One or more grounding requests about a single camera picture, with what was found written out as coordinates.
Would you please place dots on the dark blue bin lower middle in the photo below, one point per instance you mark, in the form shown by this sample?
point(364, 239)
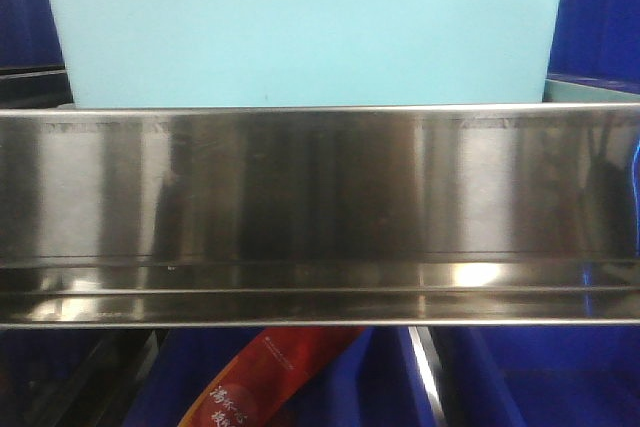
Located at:
point(375, 382)

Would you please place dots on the dark blue bin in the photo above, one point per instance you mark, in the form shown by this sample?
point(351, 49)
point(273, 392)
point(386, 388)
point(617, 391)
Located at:
point(375, 382)
point(28, 35)
point(43, 371)
point(543, 376)
point(597, 40)

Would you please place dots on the red printed snack package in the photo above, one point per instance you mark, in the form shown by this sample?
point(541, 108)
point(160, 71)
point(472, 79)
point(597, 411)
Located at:
point(266, 373)

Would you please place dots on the dark blue bin lower left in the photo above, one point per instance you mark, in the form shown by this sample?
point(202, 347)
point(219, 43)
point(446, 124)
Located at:
point(43, 371)

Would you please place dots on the dark blue bin lower right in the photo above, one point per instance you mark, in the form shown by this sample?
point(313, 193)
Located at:
point(543, 376)

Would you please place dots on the dark blue bin upper left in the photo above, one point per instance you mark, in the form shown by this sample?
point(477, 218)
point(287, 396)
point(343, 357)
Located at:
point(28, 35)

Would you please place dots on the dark blue bin upper right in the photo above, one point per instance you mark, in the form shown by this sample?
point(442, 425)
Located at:
point(597, 40)

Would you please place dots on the metal divider rail lower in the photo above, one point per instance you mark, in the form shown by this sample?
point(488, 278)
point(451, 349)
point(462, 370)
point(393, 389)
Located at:
point(430, 372)

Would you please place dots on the light blue plastic bin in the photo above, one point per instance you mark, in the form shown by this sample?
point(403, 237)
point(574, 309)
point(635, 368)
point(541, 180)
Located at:
point(304, 53)

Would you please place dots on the stainless steel shelf rail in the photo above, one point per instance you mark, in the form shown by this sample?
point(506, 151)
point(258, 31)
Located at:
point(441, 215)

